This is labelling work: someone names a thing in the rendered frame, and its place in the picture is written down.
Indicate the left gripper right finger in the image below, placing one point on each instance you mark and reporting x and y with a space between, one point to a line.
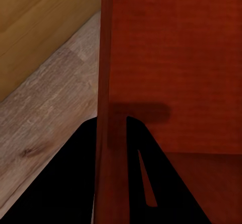
176 204

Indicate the storage box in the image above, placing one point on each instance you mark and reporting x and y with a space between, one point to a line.
175 65

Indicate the door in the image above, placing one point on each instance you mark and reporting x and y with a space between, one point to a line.
31 30

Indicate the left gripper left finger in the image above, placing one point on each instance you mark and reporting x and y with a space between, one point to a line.
63 192

